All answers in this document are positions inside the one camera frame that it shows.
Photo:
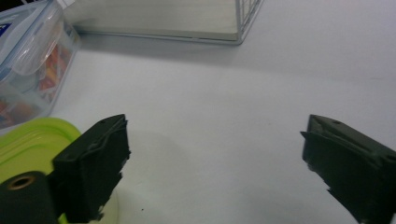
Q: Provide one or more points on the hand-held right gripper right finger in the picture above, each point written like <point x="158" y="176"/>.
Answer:
<point x="355" y="165"/>

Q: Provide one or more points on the clear plastic storage box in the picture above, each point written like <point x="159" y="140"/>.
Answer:
<point x="31" y="46"/>

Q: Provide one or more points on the colourful packets in clear box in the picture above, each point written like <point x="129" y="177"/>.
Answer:
<point x="51" y="71"/>

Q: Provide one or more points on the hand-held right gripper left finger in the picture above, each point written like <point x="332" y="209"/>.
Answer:
<point x="90" y="168"/>

